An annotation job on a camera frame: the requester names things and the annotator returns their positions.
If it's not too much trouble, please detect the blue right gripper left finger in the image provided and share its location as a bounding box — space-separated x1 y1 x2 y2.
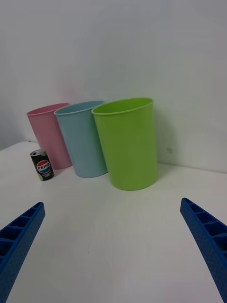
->
0 201 46 303

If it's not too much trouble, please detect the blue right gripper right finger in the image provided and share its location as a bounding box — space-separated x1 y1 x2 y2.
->
180 197 227 303

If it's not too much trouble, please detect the black drink can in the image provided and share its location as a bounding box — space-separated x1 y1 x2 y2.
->
30 149 55 182

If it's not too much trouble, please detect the pink plastic bin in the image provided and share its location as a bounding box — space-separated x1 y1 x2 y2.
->
26 102 73 170

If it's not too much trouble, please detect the pale blue plastic bin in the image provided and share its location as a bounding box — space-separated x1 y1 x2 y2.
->
53 100 108 178

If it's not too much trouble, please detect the green plastic bin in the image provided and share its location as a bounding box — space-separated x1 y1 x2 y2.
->
91 97 158 191

